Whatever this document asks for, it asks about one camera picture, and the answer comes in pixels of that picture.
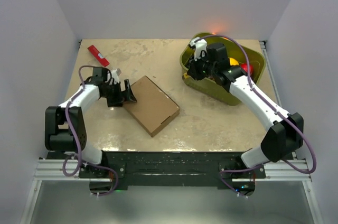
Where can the yellow lemon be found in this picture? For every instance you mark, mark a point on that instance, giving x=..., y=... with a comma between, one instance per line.
x=233, y=62

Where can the brown cardboard express box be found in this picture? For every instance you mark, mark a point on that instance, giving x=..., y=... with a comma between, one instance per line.
x=154, y=109

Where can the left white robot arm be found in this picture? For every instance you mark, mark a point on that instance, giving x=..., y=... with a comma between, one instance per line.
x=65, y=129

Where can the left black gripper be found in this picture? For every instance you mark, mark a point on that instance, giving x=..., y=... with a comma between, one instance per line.
x=117, y=101

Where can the wrist white camera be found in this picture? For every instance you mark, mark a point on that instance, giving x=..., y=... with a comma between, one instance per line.
x=199, y=47
x=114, y=76

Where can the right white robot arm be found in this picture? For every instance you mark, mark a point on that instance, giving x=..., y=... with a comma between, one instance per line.
x=282, y=128

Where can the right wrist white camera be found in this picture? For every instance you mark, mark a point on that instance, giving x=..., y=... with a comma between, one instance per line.
x=199, y=47

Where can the aluminium rail frame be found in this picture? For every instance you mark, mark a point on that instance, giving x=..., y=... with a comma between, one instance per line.
x=50, y=169

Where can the red apple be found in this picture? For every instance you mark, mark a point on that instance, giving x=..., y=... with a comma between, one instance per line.
x=248, y=68

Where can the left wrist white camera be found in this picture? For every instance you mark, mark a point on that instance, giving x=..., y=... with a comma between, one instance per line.
x=114, y=76

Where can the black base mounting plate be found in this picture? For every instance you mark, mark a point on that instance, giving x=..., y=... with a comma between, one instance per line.
x=206, y=169

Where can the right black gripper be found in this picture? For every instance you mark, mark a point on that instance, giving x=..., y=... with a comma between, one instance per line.
x=193, y=71

